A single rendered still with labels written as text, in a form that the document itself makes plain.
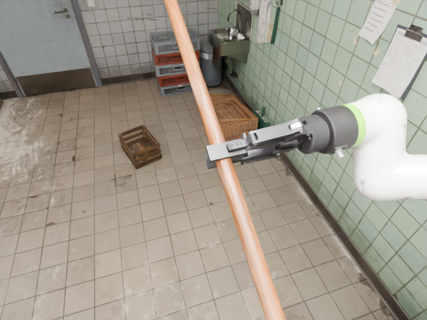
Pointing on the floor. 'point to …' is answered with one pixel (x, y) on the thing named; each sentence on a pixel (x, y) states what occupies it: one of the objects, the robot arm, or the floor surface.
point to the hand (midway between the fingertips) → (223, 153)
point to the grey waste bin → (206, 67)
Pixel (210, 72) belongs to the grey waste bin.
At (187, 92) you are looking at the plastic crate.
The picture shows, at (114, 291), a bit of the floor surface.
